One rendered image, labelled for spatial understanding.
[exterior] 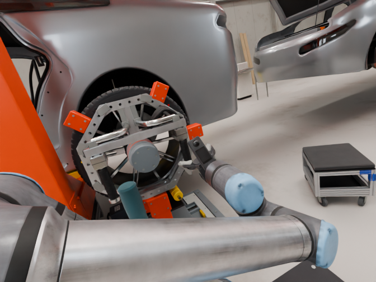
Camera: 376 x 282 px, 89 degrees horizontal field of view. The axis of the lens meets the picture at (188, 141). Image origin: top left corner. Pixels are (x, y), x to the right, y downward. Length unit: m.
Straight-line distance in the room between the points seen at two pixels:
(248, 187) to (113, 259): 0.34
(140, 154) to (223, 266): 0.64
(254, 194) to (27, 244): 0.43
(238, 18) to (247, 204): 12.70
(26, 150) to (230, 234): 0.85
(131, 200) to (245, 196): 0.60
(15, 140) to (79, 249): 0.79
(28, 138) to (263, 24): 13.63
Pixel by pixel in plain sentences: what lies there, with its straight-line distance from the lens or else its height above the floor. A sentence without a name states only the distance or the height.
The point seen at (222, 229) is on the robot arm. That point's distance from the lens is 0.32.
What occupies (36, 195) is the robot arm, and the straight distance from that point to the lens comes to 0.38.
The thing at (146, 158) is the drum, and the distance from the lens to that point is 0.87.
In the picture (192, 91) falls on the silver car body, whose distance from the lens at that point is 1.55.
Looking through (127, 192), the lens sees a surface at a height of 0.73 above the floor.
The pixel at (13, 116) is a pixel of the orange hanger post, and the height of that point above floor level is 1.16.
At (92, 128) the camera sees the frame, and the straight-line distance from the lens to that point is 0.98.
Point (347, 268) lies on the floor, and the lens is 1.49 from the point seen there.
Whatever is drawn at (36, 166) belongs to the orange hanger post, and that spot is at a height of 0.95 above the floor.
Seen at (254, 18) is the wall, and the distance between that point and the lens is 13.68.
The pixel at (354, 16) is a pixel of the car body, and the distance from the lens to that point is 3.18.
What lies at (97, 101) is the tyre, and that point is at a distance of 1.05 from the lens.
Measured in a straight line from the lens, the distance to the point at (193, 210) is 1.61.
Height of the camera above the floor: 1.13
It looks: 17 degrees down
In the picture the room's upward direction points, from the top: 14 degrees counter-clockwise
